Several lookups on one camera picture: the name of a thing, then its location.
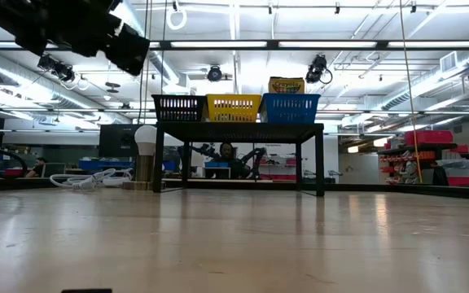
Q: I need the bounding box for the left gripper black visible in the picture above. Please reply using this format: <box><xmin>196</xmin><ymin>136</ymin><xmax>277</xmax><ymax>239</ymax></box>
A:
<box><xmin>103</xmin><ymin>23</ymin><xmax>151</xmax><ymax>77</ymax></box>

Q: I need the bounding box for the black mesh tray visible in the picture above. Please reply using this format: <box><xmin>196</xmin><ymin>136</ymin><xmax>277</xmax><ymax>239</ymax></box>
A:
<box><xmin>151</xmin><ymin>94</ymin><xmax>209</xmax><ymax>123</ymax></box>

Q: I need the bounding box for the yellow plastic slotted basket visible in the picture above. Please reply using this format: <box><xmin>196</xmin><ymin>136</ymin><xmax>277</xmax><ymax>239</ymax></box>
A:
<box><xmin>204</xmin><ymin>94</ymin><xmax>263</xmax><ymax>124</ymax></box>

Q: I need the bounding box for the yellow crayon box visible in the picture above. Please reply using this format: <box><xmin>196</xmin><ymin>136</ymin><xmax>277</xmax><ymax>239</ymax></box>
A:
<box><xmin>268</xmin><ymin>76</ymin><xmax>306</xmax><ymax>95</ymax></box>

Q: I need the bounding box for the blue plastic tray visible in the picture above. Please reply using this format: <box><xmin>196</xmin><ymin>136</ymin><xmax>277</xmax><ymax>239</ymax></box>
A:
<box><xmin>258</xmin><ymin>93</ymin><xmax>322</xmax><ymax>125</ymax></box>

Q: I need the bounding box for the black mesh desk riser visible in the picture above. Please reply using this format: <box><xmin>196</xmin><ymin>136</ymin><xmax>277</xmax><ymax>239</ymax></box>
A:
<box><xmin>151</xmin><ymin>121</ymin><xmax>325</xmax><ymax>198</ymax></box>

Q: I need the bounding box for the white light bulb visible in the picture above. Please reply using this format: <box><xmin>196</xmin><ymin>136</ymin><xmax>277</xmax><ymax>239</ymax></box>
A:
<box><xmin>134</xmin><ymin>125</ymin><xmax>158</xmax><ymax>156</ymax></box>

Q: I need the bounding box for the black monitor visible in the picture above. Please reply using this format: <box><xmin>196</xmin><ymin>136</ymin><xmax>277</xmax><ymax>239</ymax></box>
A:
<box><xmin>98</xmin><ymin>124</ymin><xmax>144</xmax><ymax>159</ymax></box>

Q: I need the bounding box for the wooden bulb base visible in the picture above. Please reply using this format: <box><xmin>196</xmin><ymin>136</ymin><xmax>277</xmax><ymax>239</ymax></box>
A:
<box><xmin>121</xmin><ymin>154</ymin><xmax>166</xmax><ymax>191</ymax></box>

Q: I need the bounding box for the person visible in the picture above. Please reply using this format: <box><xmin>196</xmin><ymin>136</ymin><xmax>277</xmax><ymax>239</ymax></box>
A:
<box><xmin>213</xmin><ymin>142</ymin><xmax>246</xmax><ymax>180</ymax></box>
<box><xmin>24</xmin><ymin>156</ymin><xmax>49</xmax><ymax>179</ymax></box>

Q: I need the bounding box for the black rig beam with lights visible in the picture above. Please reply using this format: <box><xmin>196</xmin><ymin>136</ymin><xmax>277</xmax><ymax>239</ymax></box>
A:
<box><xmin>0</xmin><ymin>39</ymin><xmax>469</xmax><ymax>51</ymax></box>

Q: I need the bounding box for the red storage bin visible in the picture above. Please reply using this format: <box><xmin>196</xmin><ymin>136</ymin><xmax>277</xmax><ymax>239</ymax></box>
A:
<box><xmin>404</xmin><ymin>129</ymin><xmax>454</xmax><ymax>147</ymax></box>

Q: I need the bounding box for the round black overhead camera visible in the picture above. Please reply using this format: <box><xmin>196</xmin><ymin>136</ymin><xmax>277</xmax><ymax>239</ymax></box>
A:
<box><xmin>206</xmin><ymin>64</ymin><xmax>223</xmax><ymax>82</ymax></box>

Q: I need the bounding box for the white cable with plug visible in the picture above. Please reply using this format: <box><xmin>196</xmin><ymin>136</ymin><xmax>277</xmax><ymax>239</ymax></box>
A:
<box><xmin>49</xmin><ymin>167</ymin><xmax>134</xmax><ymax>192</ymax></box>

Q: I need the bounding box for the black overhead device with cable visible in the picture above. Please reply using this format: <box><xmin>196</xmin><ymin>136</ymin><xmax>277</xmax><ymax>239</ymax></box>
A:
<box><xmin>305</xmin><ymin>54</ymin><xmax>333</xmax><ymax>85</ymax></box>

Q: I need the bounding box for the yellow hanging cord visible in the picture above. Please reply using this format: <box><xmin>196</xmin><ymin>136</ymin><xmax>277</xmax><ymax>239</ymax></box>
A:
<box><xmin>398</xmin><ymin>0</ymin><xmax>423</xmax><ymax>184</ymax></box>

